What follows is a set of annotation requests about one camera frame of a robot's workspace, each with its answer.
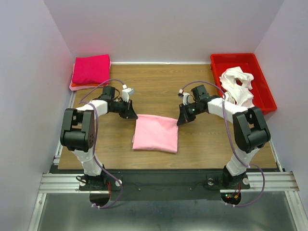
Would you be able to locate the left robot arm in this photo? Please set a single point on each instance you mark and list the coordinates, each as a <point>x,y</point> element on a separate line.
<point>79,131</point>

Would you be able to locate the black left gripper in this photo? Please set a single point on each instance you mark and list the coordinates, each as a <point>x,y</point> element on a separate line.
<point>129,112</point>

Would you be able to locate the light pink t-shirt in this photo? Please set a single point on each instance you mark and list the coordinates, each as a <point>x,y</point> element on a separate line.
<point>155,133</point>

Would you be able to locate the aluminium frame rail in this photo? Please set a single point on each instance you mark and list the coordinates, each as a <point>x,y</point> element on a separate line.
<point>274,182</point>

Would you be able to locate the red plastic bin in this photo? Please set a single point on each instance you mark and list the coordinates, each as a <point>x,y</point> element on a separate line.
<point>249,64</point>

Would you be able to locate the folded magenta t-shirt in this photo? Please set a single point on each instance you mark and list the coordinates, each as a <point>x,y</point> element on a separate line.
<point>91,70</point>

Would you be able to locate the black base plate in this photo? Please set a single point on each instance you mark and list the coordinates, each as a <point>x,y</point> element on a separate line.
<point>160,185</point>

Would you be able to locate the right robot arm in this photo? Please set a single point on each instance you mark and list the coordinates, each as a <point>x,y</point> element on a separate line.
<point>250,129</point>

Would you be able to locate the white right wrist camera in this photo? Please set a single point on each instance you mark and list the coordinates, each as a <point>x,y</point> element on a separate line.
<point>184,96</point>

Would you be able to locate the folded orange t-shirt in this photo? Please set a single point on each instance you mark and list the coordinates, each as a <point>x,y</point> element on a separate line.
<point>74,85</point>

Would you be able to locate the white crumpled t-shirt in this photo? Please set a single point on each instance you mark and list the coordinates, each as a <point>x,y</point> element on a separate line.
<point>237,85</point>

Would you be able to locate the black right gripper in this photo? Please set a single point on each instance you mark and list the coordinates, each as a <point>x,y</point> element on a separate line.
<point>184,116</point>

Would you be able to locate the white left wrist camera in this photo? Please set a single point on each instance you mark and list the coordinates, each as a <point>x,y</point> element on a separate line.
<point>126,93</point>

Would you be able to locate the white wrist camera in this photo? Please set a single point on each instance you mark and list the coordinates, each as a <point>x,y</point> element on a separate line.
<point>126,93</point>
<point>184,96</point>

